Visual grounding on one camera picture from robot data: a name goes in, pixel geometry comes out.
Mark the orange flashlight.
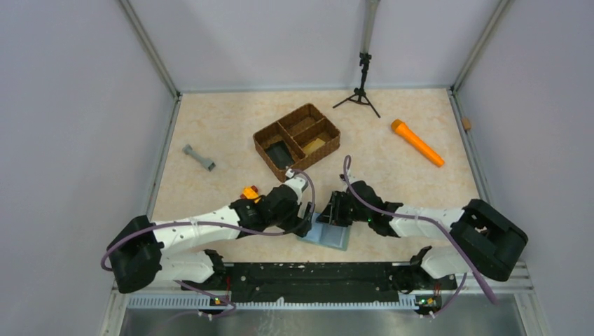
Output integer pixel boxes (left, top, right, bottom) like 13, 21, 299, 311
390, 119, 445, 167

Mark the black camera tripod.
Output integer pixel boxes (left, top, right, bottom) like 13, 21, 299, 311
332, 53, 381, 118

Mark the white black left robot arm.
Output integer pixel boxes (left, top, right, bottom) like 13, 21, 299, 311
101, 177, 315, 293

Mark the black item in basket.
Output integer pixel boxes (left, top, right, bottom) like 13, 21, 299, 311
265, 141, 295, 169

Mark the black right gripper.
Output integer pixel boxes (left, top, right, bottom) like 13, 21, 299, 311
316, 190, 371, 228

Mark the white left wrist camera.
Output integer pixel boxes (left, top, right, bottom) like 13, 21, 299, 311
284, 169, 309, 197

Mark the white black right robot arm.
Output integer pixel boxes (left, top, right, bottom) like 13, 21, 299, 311
317, 181, 528, 288

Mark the aluminium frame rail front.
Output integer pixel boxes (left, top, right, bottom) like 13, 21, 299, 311
111, 262, 534, 311

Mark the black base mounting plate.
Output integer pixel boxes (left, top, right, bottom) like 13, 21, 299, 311
183, 262, 457, 304

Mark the green card holder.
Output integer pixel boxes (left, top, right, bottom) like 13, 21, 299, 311
298, 213, 351, 251

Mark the small wooden block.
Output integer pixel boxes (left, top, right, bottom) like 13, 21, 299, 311
461, 117, 471, 132

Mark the yellow card in basket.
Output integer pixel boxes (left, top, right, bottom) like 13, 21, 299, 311
303, 138, 326, 155

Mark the orange red toy block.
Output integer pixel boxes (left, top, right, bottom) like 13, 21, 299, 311
240, 185, 261, 202

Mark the brown wicker divided basket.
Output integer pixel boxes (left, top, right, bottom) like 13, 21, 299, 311
252, 103, 341, 181

